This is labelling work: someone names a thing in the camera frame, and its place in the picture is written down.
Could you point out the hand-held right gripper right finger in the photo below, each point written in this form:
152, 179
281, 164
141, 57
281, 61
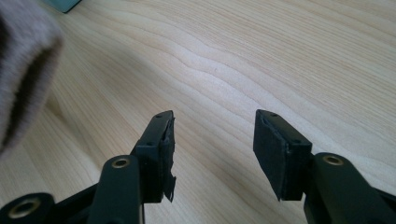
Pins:
280, 155

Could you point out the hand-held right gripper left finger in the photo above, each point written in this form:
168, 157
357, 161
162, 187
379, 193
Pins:
154, 155

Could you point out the grey knitted cloth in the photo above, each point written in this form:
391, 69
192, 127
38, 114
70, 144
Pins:
28, 49

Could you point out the light blue perforated plastic basket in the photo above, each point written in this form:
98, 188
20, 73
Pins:
62, 4

